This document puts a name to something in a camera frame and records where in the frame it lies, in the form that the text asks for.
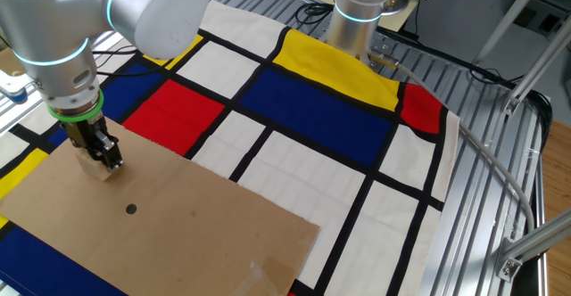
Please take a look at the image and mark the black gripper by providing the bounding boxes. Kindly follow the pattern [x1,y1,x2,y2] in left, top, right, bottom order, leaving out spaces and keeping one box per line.
[60,113,125,171]

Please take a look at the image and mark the light wooden cube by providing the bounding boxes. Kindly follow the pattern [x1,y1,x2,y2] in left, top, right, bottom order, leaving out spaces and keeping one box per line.
[74,147,120,183]

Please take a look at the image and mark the colour block patterned cloth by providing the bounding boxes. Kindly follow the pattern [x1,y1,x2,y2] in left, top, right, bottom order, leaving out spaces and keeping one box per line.
[0,0,461,296]

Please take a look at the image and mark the open cardboard box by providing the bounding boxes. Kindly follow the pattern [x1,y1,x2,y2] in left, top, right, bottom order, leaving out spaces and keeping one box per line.
[0,45,26,78]

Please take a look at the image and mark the brown cardboard sheet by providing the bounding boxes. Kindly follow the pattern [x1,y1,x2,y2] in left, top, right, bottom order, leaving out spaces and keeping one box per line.
[0,116,321,296]

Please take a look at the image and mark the grey diagonal pole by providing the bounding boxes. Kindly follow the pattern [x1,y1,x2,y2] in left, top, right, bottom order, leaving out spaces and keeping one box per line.
[471,0,550,65]

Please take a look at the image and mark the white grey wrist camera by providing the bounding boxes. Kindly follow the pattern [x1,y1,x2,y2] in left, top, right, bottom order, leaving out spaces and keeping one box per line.
[0,70,33,106]

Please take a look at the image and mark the black cable loops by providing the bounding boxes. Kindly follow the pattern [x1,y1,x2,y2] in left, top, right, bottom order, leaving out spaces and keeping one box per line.
[287,0,335,29]

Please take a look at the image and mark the grey cable with brass plug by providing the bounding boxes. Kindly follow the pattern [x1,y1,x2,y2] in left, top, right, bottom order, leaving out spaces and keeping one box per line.
[368,49,536,234]

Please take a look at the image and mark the aluminium strut with bracket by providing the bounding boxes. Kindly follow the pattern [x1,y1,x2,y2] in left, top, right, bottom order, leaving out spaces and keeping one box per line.
[493,207,571,284]
[502,24,571,117]

